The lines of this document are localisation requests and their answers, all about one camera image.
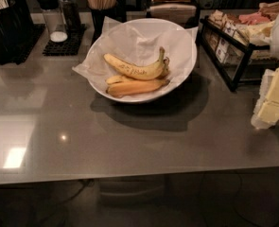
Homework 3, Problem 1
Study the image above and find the white bowl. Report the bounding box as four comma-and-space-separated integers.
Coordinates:
86, 18, 199, 104

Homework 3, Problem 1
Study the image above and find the black condiment caddy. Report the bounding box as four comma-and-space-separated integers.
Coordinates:
0, 0, 34, 64

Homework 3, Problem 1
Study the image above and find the front orange-yellow banana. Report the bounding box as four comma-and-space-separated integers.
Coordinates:
106, 79, 169, 97

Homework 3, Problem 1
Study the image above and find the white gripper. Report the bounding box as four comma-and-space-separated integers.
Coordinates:
251, 14, 279, 130

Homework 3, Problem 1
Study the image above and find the white paper liner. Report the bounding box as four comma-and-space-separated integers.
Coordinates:
72, 16, 199, 96

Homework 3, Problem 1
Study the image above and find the black wire packet rack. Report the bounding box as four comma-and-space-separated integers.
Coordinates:
200, 16, 279, 92

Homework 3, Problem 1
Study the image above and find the cup of wooden stirrers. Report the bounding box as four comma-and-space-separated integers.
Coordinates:
87, 0, 127, 41

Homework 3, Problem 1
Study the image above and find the small middle yellow banana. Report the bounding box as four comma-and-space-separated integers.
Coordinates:
106, 75, 132, 85

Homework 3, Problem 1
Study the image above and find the large black rubber mat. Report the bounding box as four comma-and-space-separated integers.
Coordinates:
0, 24, 45, 65

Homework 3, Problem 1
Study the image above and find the spotted yellow banana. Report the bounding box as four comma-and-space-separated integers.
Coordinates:
103, 47, 168, 80

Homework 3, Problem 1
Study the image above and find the dark glass shaker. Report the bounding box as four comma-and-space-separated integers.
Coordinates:
60, 0, 81, 31

